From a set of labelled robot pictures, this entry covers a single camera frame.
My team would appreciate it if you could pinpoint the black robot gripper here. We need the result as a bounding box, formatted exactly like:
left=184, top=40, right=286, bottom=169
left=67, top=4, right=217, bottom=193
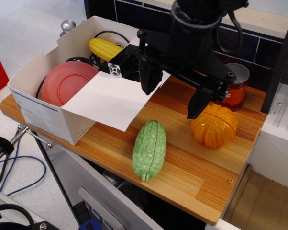
left=137, top=0, right=249, bottom=119

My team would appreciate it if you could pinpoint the white cardboard box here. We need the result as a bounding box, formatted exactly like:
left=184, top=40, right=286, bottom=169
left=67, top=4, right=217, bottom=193
left=7, top=15, right=171, bottom=146

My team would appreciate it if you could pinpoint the black aluminium extrusion bar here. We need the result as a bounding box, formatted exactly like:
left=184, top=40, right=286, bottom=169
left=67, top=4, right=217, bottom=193
left=108, top=44, right=140, bottom=82

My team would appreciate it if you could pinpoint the orange toy pumpkin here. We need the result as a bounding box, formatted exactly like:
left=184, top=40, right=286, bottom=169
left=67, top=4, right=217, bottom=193
left=191, top=104, right=238, bottom=148

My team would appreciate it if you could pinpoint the red metal can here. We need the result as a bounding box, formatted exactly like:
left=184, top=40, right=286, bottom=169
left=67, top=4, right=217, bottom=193
left=216, top=63, right=250, bottom=112

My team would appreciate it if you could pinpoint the green toy bitter gourd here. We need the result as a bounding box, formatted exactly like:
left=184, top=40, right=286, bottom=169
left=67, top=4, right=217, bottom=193
left=132, top=120, right=166, bottom=182

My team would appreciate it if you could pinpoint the yellow toy corn cob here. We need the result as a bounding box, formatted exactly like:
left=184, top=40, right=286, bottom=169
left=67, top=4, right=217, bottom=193
left=89, top=38, right=122, bottom=62

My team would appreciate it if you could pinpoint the red plastic bowl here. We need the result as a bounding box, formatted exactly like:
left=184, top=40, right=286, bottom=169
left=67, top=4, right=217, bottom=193
left=37, top=61, right=99, bottom=107

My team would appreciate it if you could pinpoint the silver round knob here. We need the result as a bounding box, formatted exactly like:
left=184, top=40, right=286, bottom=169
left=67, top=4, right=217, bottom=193
left=60, top=19, right=76, bottom=37

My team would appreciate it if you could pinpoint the black cable in box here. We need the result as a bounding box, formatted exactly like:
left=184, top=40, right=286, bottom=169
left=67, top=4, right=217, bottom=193
left=35, top=30, right=130, bottom=99

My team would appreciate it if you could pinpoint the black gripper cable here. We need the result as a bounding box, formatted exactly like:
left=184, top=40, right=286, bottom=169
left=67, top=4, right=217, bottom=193
left=214, top=9, right=244, bottom=53

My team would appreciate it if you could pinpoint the metal clamp screw handle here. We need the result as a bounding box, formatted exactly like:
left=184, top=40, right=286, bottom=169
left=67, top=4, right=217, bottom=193
left=0, top=124, right=54, bottom=168

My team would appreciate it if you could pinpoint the blue cable on floor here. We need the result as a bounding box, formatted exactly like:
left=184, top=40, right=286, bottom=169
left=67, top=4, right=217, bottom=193
left=0, top=138, right=47, bottom=196

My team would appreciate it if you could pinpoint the black corrugated hose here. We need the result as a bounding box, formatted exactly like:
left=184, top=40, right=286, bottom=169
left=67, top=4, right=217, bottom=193
left=0, top=203, right=36, bottom=230

